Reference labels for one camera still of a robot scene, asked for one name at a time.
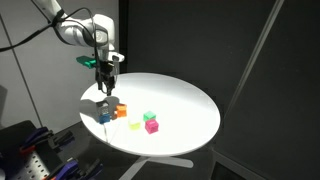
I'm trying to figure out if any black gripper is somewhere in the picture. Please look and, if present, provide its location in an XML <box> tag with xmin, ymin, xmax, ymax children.
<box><xmin>96</xmin><ymin>61</ymin><xmax>116</xmax><ymax>96</ymax></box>

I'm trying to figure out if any grey toy block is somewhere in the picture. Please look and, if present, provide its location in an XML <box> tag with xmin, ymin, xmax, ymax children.
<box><xmin>96</xmin><ymin>101</ymin><xmax>109</xmax><ymax>115</ymax></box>

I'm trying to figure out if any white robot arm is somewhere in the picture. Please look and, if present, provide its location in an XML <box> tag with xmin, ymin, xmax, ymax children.
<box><xmin>31</xmin><ymin>0</ymin><xmax>125</xmax><ymax>96</ymax></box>

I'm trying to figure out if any orange toy block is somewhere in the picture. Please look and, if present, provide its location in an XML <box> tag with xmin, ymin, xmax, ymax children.
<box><xmin>116</xmin><ymin>104</ymin><xmax>127</xmax><ymax>118</ymax></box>

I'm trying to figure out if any blue toy block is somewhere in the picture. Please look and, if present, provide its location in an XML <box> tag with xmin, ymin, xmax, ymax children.
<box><xmin>99</xmin><ymin>114</ymin><xmax>111</xmax><ymax>124</ymax></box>

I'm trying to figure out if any yellow-green toy block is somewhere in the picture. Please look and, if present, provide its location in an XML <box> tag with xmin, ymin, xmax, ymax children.
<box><xmin>129</xmin><ymin>121</ymin><xmax>141</xmax><ymax>130</ymax></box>

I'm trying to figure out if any green toy block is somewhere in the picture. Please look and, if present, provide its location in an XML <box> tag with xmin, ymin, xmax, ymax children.
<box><xmin>143</xmin><ymin>111</ymin><xmax>156</xmax><ymax>121</ymax></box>

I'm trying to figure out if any pink toy block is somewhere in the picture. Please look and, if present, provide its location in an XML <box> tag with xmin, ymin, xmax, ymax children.
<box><xmin>145</xmin><ymin>119</ymin><xmax>159</xmax><ymax>134</ymax></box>

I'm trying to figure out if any round white table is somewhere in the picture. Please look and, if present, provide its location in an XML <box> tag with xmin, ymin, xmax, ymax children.
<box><xmin>80</xmin><ymin>73</ymin><xmax>220</xmax><ymax>180</ymax></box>

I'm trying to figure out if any purple spring clamp upper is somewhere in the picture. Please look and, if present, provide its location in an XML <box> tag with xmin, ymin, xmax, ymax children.
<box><xmin>20</xmin><ymin>127</ymin><xmax>74</xmax><ymax>154</ymax></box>

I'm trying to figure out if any purple spring clamp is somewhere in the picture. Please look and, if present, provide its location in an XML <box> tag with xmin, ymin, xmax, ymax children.
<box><xmin>20</xmin><ymin>127</ymin><xmax>74</xmax><ymax>154</ymax></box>
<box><xmin>41</xmin><ymin>159</ymin><xmax>103</xmax><ymax>180</ymax></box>

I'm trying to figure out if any purple spring clamp lower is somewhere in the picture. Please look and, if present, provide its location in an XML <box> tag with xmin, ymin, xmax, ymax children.
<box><xmin>41</xmin><ymin>159</ymin><xmax>103</xmax><ymax>180</ymax></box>

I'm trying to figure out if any perforated metal plate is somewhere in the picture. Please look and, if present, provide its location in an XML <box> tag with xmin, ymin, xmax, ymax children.
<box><xmin>0</xmin><ymin>152</ymin><xmax>50</xmax><ymax>180</ymax></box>

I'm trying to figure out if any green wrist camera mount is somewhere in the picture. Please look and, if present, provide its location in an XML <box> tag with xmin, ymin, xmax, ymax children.
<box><xmin>76</xmin><ymin>56</ymin><xmax>97</xmax><ymax>69</ymax></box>

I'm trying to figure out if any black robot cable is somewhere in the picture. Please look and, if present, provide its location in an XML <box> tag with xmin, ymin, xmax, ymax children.
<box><xmin>0</xmin><ymin>7</ymin><xmax>103</xmax><ymax>92</ymax></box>

